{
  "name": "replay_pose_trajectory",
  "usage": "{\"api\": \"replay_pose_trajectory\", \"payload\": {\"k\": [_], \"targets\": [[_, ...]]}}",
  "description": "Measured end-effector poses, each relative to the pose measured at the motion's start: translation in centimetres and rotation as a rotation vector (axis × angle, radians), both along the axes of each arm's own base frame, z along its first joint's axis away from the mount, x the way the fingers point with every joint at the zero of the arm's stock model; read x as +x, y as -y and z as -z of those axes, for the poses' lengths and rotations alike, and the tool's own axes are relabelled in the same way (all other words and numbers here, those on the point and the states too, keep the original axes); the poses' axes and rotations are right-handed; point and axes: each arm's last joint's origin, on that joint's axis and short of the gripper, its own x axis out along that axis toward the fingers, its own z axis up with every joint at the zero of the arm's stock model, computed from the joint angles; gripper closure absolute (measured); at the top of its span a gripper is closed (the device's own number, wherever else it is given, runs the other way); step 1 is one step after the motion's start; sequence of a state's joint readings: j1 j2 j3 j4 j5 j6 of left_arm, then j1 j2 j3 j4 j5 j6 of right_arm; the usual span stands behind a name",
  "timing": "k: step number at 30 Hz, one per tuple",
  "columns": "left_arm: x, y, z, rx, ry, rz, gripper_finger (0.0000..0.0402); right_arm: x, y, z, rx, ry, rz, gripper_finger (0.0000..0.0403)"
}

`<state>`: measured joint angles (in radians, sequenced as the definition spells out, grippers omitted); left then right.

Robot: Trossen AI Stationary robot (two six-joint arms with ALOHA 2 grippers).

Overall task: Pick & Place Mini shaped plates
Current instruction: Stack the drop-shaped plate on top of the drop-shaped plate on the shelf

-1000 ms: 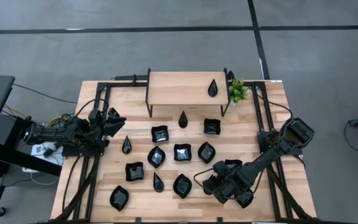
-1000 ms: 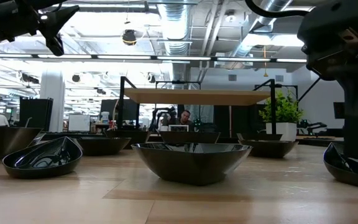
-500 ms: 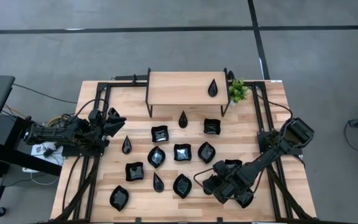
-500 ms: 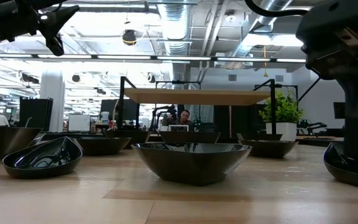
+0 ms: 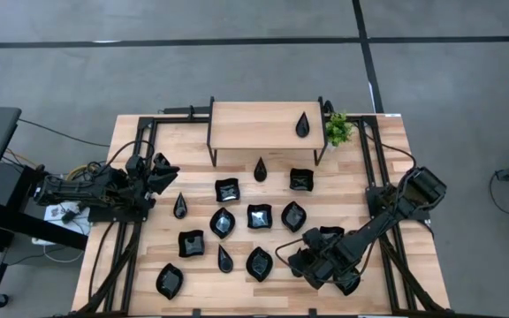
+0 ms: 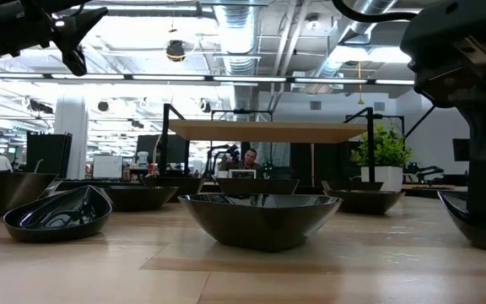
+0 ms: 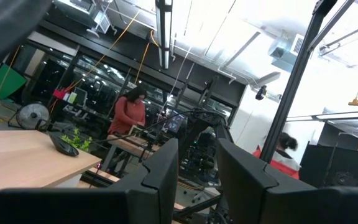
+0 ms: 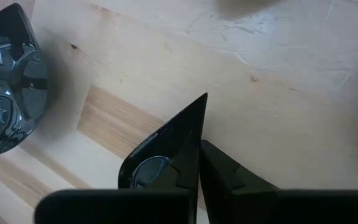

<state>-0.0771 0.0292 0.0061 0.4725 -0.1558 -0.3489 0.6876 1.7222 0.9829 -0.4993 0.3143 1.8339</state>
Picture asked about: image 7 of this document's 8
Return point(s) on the small wooden shelf black legs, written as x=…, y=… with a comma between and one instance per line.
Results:
x=26, y=161

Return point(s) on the silver ventilation box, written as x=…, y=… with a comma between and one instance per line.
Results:
x=286, y=53

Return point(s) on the white monitor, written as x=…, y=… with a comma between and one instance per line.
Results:
x=80, y=96

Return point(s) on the person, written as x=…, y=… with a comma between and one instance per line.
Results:
x=283, y=165
x=127, y=115

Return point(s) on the green board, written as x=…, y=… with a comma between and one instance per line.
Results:
x=5, y=82

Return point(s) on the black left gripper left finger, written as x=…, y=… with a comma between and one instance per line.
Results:
x=157, y=186

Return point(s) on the black partition panel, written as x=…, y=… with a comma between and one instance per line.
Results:
x=353, y=165

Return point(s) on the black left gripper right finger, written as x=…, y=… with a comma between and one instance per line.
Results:
x=247, y=193

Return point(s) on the red box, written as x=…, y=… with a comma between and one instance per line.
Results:
x=59, y=94

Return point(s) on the black teardrop mini plate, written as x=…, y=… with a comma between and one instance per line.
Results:
x=62, y=146

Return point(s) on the wooden work table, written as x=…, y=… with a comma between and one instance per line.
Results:
x=126, y=144

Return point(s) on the long black ceiling lamp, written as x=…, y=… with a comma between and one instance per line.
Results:
x=164, y=31

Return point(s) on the black floor fan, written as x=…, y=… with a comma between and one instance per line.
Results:
x=33, y=115

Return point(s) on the yellow hanging plug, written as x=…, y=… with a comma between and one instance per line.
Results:
x=354, y=102

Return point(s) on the small lit screen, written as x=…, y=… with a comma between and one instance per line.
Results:
x=175, y=123

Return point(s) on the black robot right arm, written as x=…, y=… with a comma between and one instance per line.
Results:
x=208, y=119

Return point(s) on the white ceiling unit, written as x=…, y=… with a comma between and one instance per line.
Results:
x=89, y=15

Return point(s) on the black wall camera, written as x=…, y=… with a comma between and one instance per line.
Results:
x=260, y=92

